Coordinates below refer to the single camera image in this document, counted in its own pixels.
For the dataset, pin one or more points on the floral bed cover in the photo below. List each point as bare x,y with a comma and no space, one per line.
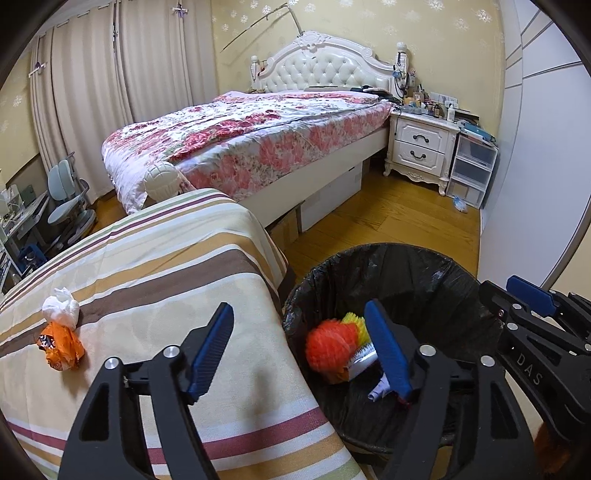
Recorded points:
239,143

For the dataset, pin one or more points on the yellow foam net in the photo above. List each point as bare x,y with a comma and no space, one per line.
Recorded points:
361,328

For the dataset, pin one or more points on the white crumpled tissue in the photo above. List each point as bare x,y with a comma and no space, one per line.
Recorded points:
62,308

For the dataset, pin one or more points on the translucent plastic drawer unit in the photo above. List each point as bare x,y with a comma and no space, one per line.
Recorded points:
472,169

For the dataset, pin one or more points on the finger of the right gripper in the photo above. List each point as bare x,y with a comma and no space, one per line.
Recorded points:
498,304
570,307

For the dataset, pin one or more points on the study desk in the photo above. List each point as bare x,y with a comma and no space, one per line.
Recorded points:
19,227

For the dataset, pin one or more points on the white storage box under bed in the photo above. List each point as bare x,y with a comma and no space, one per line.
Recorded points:
330,197

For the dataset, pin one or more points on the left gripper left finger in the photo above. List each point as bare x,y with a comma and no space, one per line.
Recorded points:
107,438

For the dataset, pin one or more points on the orange crumpled wrapper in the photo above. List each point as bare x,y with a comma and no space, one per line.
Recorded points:
62,348

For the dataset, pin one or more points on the black lined trash bin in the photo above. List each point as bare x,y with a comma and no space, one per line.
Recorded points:
431,294

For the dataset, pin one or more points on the white tufted headboard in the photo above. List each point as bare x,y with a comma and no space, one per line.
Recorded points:
317,60

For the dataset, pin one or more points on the white nightstand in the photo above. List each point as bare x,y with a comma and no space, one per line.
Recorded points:
421,148

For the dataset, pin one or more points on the white wardrobe door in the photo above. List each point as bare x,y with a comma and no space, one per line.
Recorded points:
537,210

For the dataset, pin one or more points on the striped bed sheet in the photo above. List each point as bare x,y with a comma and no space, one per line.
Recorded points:
142,284

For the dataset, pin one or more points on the beige curtains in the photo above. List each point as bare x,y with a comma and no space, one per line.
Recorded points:
107,64

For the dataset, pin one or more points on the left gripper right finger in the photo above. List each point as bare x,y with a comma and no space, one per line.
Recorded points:
492,438

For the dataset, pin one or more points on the orange foam net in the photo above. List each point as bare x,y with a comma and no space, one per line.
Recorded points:
329,347

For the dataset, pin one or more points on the light blue desk chair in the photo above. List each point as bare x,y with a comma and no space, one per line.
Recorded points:
72,214

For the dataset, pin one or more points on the white round bedpost ball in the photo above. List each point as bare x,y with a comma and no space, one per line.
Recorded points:
161,182

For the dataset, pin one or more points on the small blue floor trash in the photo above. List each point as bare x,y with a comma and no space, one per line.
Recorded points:
460,205

